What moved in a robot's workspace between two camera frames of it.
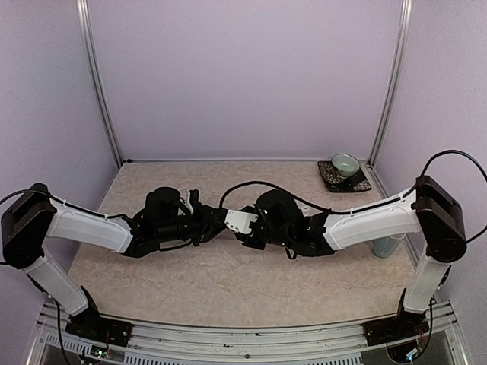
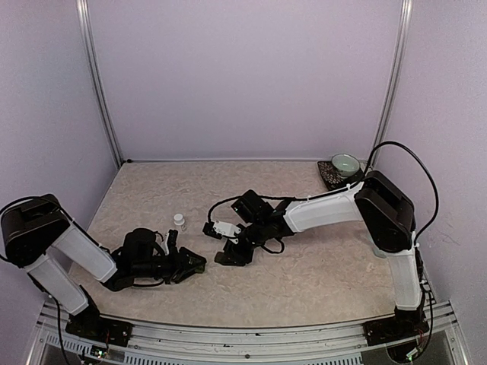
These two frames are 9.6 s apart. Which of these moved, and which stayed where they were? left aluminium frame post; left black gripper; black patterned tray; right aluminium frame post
Moved: left black gripper
Stayed: black patterned tray; right aluminium frame post; left aluminium frame post
